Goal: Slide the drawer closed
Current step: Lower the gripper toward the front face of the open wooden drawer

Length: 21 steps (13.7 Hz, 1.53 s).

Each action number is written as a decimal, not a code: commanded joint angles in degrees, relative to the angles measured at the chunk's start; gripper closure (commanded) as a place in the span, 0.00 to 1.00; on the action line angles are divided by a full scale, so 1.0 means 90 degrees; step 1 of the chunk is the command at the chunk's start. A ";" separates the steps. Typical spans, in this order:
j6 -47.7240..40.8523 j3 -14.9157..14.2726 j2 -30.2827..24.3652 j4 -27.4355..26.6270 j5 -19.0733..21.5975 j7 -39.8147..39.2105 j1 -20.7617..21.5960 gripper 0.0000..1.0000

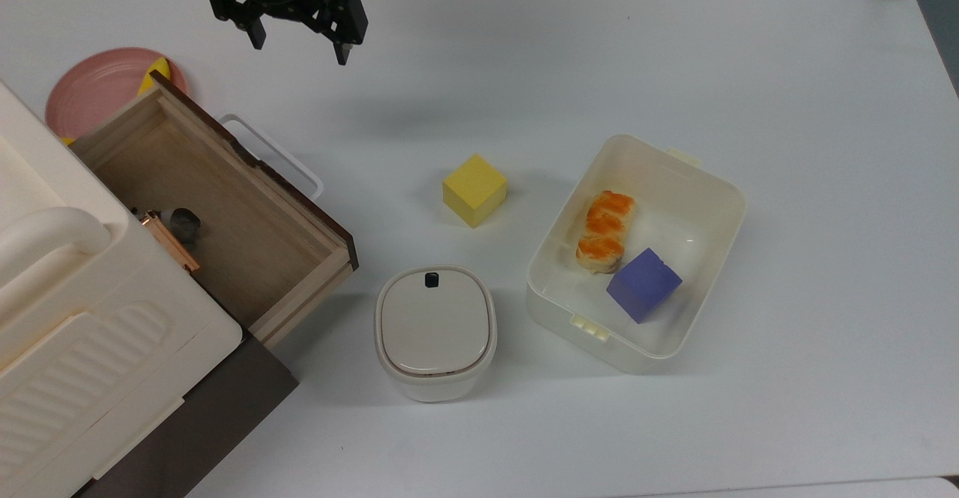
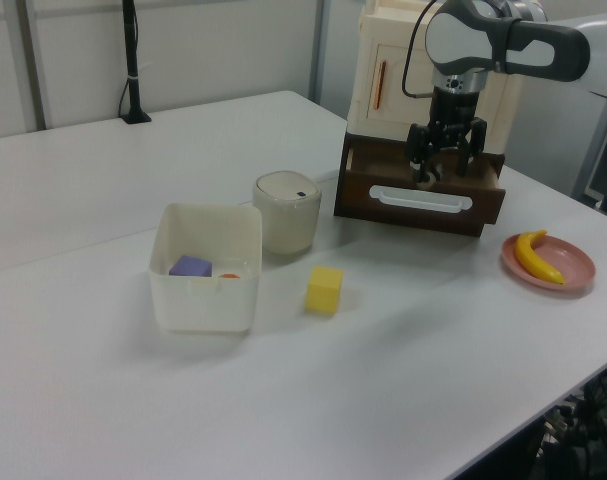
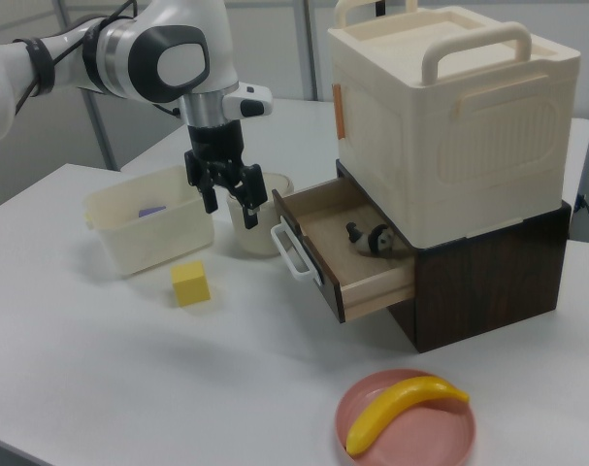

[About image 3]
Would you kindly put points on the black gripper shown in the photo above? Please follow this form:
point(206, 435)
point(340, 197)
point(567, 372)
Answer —
point(215, 148)

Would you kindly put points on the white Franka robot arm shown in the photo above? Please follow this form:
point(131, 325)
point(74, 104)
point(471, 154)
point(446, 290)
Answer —
point(129, 48)

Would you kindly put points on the dark wood drawer cabinet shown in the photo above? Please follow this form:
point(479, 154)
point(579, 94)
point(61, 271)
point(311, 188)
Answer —
point(488, 281)

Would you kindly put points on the cream round plastic cup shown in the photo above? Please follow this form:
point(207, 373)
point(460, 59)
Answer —
point(255, 218)

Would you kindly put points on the purple object in bin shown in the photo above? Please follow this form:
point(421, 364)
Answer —
point(152, 211)

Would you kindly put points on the cream rectangular plastic bin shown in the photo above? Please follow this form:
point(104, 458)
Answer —
point(148, 228)

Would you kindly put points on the yellow foam cube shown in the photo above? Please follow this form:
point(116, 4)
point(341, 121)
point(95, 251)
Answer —
point(191, 284)

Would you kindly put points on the panda plush toy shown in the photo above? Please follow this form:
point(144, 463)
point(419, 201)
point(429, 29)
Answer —
point(371, 239)

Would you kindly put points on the cream plastic storage box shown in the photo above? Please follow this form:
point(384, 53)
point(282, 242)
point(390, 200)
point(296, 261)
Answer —
point(449, 131)

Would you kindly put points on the yellow toy banana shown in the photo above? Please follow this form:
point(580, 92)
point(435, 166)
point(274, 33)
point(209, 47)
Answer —
point(396, 410)

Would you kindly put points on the pink plate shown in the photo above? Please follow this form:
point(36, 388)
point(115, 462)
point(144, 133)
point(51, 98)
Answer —
point(420, 427)

